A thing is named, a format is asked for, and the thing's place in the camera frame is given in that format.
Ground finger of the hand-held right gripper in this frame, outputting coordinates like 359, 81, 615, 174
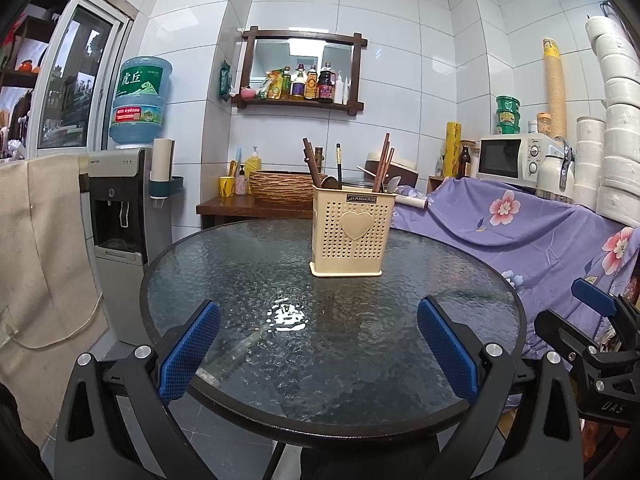
534, 310, 627, 379
571, 278, 640, 341

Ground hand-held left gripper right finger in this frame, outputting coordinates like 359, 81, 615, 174
417, 296, 585, 480

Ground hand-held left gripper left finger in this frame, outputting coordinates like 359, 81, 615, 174
54, 300, 222, 480

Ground cream perforated utensil holder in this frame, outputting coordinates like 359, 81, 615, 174
310, 184, 398, 277

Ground round glass table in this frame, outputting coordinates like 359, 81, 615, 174
140, 217, 527, 480

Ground purple floral cloth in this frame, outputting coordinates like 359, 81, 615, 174
390, 176, 640, 411

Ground white kettle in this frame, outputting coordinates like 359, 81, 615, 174
535, 135, 576, 205

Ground grey water dispenser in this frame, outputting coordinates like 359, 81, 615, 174
86, 147, 173, 346

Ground stacks of white paper bowls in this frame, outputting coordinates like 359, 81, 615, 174
572, 12, 640, 231

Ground white microwave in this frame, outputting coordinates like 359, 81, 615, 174
475, 134, 563, 183

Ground brown and cream rice cooker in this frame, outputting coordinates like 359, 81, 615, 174
365, 152, 418, 188

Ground woven basin sink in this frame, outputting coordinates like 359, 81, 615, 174
248, 170, 316, 204

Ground beige cloth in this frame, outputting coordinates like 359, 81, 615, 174
0, 154, 108, 446

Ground white paper cup tube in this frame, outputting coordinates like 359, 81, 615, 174
150, 137, 176, 183

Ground yellow roll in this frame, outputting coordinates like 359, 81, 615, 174
445, 121, 462, 180

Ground tall stack of paper cups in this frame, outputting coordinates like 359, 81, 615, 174
541, 37, 568, 140

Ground blue water jug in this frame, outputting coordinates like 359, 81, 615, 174
109, 56, 173, 150

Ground wooden framed mirror shelf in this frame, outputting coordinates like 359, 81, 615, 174
231, 26, 368, 117

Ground yellow seasoning packet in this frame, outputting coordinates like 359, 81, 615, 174
256, 70, 283, 100

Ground aluminium sliding window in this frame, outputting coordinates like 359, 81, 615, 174
22, 0, 138, 153

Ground dark sauce bottle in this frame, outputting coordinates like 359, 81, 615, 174
316, 62, 336, 103

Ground green wall packet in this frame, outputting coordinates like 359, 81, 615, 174
216, 60, 236, 101

